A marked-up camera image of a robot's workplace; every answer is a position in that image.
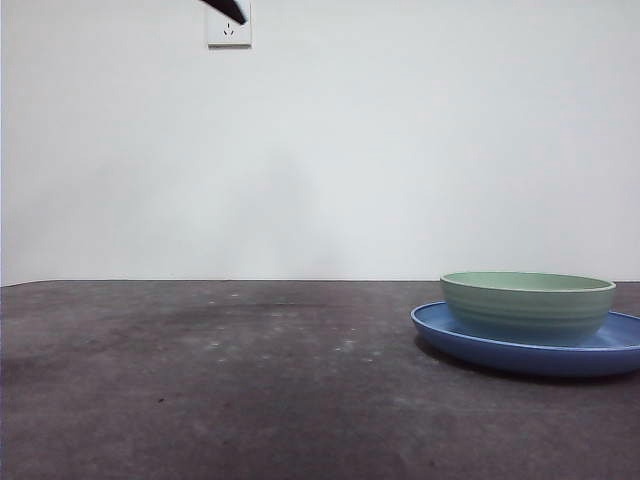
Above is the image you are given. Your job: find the white wall power socket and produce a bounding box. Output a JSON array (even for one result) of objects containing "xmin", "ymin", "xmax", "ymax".
[{"xmin": 207, "ymin": 0, "xmax": 253, "ymax": 50}]

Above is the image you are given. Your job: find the pale green ribbed bowl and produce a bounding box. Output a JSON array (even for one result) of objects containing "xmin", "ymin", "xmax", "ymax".
[{"xmin": 439, "ymin": 271, "xmax": 617, "ymax": 347}]

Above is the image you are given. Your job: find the dark grey table mat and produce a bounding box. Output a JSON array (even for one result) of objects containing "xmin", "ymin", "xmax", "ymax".
[{"xmin": 0, "ymin": 278, "xmax": 640, "ymax": 480}]

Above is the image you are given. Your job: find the blue round plate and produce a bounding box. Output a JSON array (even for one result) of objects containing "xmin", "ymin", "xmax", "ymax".
[{"xmin": 410, "ymin": 301, "xmax": 640, "ymax": 378}]

